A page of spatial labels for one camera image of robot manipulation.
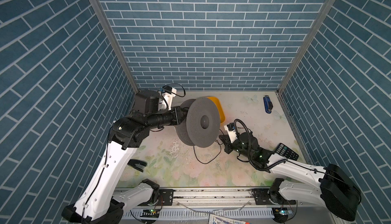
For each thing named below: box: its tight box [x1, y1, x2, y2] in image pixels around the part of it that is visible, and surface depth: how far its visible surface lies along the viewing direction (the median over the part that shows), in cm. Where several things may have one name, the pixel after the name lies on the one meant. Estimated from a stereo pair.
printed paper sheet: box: [208, 213, 246, 224], surface depth 69 cm
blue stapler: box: [263, 95, 274, 114], surface depth 110 cm
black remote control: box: [274, 142, 300, 161], surface depth 90 cm
